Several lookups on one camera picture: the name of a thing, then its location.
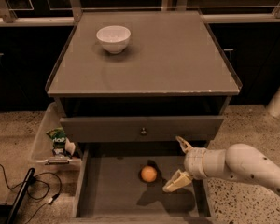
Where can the grey drawer cabinet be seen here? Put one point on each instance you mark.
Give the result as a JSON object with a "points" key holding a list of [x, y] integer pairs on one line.
{"points": [[172, 66]]}

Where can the green snack bag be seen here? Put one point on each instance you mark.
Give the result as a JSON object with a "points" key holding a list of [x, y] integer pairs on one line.
{"points": [[58, 138]]}

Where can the orange fruit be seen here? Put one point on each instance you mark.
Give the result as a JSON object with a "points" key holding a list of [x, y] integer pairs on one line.
{"points": [[148, 174]]}

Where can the open middle drawer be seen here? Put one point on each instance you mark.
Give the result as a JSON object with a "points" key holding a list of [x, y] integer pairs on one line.
{"points": [[110, 189]]}

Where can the black bar on floor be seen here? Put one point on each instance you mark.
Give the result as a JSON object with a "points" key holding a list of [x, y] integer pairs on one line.
{"points": [[19, 198]]}

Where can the metal railing frame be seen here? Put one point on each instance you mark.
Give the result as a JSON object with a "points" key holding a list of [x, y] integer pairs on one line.
{"points": [[43, 12]]}

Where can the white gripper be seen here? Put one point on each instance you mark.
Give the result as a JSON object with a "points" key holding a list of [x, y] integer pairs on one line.
{"points": [[194, 162]]}

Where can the white ceramic bowl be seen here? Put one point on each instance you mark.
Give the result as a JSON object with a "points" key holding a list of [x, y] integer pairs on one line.
{"points": [[114, 39]]}

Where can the clear plastic storage bin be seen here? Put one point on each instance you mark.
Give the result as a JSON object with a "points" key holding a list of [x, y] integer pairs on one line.
{"points": [[42, 145]]}

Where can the top drawer front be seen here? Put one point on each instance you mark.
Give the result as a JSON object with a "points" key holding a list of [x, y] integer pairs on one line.
{"points": [[140, 129]]}

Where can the round metal drawer knob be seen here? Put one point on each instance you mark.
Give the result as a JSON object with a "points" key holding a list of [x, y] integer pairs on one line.
{"points": [[143, 132]]}

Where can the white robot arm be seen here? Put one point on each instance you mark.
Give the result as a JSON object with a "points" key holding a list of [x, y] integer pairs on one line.
{"points": [[238, 163]]}

